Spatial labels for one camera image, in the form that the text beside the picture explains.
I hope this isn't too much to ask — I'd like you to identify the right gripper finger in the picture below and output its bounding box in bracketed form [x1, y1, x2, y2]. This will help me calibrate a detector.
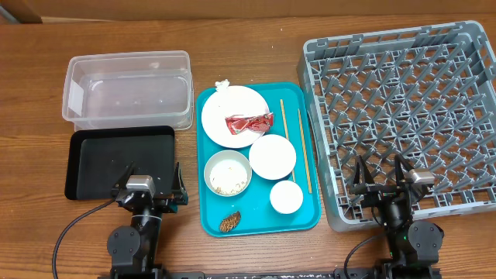
[353, 155, 374, 185]
[394, 153, 413, 184]

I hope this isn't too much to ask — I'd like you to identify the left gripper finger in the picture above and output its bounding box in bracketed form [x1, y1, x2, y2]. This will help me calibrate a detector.
[171, 162, 185, 194]
[112, 162, 136, 190]

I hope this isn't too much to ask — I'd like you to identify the grey bowl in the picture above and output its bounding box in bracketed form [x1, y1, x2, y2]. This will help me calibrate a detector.
[204, 150, 253, 197]

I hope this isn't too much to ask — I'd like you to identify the small white cup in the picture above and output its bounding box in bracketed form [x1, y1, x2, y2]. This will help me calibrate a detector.
[270, 181, 304, 215]

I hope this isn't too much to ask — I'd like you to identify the red snack wrapper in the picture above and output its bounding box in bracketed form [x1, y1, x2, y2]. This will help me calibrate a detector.
[225, 112, 274, 135]

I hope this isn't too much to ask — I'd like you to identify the white napkin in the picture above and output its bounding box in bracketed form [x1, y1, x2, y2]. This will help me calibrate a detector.
[215, 79, 230, 91]

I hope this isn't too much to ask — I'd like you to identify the white rice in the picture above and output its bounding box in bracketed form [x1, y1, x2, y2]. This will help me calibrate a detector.
[208, 160, 249, 196]

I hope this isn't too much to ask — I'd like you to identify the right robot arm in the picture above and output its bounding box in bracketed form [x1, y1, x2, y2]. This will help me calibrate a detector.
[343, 154, 444, 279]

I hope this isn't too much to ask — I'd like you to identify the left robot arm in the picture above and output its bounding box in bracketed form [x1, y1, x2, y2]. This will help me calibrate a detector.
[107, 164, 188, 278]

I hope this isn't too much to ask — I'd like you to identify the grey dishwasher rack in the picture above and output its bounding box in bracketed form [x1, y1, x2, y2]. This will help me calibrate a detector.
[298, 21, 495, 232]

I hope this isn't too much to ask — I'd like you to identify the black plastic tray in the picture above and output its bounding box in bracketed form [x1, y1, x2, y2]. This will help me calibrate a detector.
[64, 126, 175, 200]

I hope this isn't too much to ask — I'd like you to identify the brown pine cone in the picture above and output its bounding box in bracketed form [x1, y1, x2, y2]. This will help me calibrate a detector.
[219, 211, 241, 233]

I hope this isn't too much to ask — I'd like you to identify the teal serving tray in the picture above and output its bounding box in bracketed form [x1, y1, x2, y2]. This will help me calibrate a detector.
[196, 82, 322, 237]

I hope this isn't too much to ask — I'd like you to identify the clear plastic bin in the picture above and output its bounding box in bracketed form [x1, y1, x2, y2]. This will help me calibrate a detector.
[61, 50, 194, 130]

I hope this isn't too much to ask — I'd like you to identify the medium white bowl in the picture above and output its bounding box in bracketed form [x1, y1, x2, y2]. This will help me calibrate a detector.
[249, 134, 297, 180]

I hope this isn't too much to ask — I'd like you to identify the large white plate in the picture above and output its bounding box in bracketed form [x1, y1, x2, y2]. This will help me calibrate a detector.
[197, 85, 270, 149]

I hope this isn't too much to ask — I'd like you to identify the left wooden chopstick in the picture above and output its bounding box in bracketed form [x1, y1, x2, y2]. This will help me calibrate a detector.
[280, 99, 296, 183]

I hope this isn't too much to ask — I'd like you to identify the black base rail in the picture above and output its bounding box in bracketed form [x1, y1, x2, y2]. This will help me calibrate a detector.
[164, 268, 381, 279]

